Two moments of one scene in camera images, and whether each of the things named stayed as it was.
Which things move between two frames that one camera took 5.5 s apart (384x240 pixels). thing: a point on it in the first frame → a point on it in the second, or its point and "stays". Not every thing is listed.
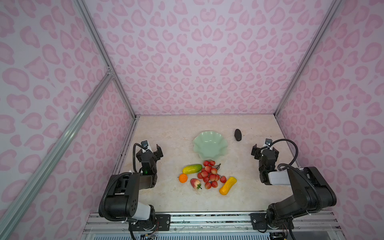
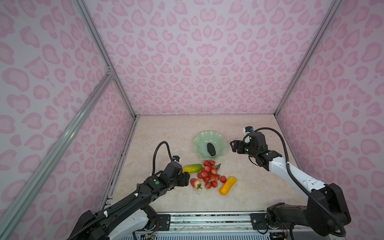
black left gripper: x=157 y=154 → x=185 y=177
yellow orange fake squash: x=229 y=184 stays
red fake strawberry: x=196 y=183 stays
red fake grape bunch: x=209 y=173 stays
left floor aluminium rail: x=126 y=146 stays
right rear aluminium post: x=334 y=5 stays
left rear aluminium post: x=104 y=51 stays
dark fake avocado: x=238 y=134 → x=211 y=149
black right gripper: x=255 y=149 → x=241 y=145
